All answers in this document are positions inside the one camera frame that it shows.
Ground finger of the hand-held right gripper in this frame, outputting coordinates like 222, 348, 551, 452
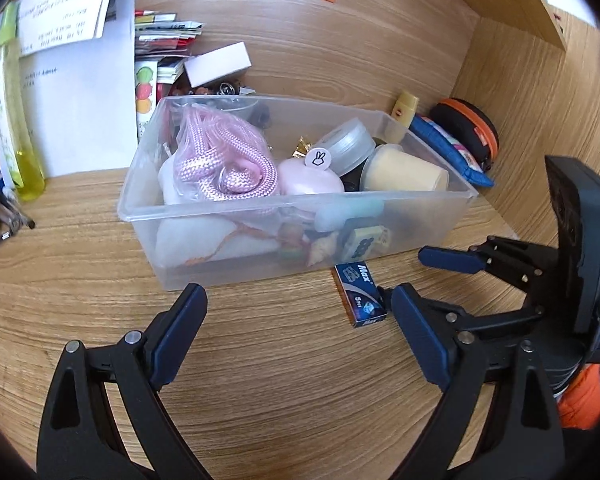
419, 236, 556, 288
426, 299, 547, 352

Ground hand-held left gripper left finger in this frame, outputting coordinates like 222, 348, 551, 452
36, 282, 208, 480

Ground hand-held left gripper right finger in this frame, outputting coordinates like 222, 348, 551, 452
390, 282, 566, 480

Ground blue staples box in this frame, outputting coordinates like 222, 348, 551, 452
332, 261, 387, 328

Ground clear plastic storage box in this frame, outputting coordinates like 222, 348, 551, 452
118, 95, 480, 292

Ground beige eraser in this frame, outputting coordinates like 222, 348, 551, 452
340, 225, 392, 262

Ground cream jar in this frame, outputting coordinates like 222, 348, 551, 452
360, 144, 450, 192

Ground white cloth drawstring pouch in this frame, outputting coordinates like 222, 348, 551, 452
157, 157, 281, 271

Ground light blue tube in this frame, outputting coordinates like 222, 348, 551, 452
315, 200, 386, 231

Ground seashell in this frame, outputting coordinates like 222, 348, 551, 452
310, 237, 337, 267

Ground clear jar white lid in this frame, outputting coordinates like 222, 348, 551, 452
312, 119, 376, 178

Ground pink round desk vacuum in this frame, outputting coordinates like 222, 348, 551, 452
279, 147, 346, 196

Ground pink braided rope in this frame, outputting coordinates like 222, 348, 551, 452
175, 107, 280, 216

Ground wooden desktop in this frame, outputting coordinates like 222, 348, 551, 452
0, 105, 536, 480

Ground blue zip pouch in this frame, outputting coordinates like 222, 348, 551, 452
410, 116, 495, 188

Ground orange padded jacket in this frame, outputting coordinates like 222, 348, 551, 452
557, 364, 600, 431

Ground black orange zip case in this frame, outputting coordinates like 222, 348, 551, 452
430, 98, 500, 171

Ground small yellow bottle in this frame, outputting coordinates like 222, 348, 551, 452
389, 91, 421, 143

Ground metal clippers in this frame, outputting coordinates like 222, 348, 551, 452
0, 187, 36, 243

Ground fruit print card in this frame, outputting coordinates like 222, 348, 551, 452
135, 60, 158, 138

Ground metal binder clips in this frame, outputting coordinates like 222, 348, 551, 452
215, 82, 256, 98

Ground yellow-green liquid bottle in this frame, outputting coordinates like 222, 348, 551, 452
0, 0, 46, 202

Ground small white box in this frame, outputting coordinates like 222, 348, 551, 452
183, 42, 252, 88

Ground stack of colourful booklets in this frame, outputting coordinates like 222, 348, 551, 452
135, 9, 206, 86

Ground red white pen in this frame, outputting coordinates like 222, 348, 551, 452
135, 9, 177, 23

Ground white paper slip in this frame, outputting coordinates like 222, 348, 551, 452
17, 0, 123, 56

